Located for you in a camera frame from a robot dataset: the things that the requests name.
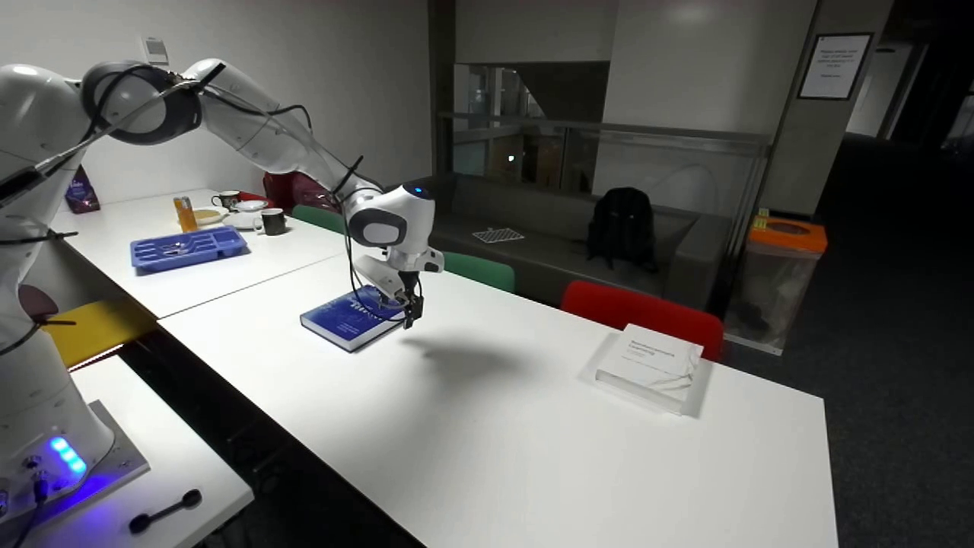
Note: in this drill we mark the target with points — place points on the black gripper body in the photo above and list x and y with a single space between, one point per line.
409 285

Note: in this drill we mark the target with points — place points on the blue hardcover book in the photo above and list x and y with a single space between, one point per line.
349 321

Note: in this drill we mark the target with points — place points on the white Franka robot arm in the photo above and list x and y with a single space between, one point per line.
253 133

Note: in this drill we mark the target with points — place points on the white paper sheet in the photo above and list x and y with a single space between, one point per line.
498 236

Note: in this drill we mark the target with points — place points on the black cup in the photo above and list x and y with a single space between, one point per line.
274 219

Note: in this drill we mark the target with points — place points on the maroon armchair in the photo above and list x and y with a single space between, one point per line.
291 187

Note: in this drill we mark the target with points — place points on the grey sofa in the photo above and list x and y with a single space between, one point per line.
548 217

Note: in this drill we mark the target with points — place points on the white container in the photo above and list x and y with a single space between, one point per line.
247 214

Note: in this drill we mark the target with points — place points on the white bowl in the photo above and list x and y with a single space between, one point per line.
210 217

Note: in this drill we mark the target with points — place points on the black backpack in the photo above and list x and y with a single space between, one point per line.
622 230

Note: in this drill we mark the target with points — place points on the blue plastic compartment tray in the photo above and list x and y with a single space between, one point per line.
186 251

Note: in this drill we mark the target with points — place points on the yellow chair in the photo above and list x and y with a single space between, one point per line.
95 329

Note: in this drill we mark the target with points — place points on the black dumbbell-shaped tool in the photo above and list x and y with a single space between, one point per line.
163 513

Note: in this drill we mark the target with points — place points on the purple phone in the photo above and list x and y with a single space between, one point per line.
81 193

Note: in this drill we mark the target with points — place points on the clear bin with orange lid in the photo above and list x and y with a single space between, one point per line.
779 285

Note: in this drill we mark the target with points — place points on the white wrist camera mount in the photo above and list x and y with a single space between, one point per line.
433 259

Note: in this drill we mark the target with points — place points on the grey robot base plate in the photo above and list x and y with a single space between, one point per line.
110 458

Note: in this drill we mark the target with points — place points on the white wall switch box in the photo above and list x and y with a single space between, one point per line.
156 47

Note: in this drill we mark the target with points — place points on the framed wall notice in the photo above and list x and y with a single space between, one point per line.
836 67

